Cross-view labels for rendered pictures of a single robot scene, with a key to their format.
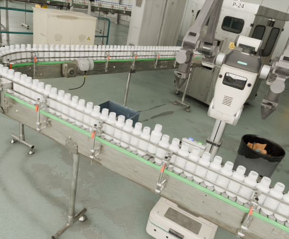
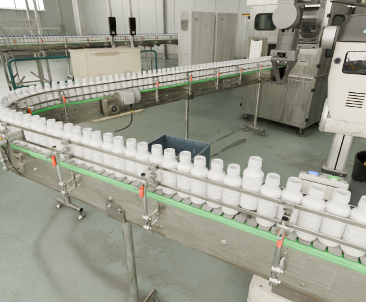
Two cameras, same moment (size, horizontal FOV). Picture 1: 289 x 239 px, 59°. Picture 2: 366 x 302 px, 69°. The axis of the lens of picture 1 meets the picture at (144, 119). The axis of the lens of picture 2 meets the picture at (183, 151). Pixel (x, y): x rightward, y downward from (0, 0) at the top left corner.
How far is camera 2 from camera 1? 0.60 m
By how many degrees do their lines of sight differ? 6
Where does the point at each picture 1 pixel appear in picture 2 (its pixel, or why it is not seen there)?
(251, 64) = not seen: outside the picture
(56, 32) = (98, 73)
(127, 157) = (206, 221)
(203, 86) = (276, 103)
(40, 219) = not seen: outside the picture
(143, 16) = (192, 40)
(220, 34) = not seen: hidden behind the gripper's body
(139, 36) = (191, 63)
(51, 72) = (89, 113)
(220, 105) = (342, 111)
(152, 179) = (257, 256)
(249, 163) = not seen: outside the picture
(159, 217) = (266, 294)
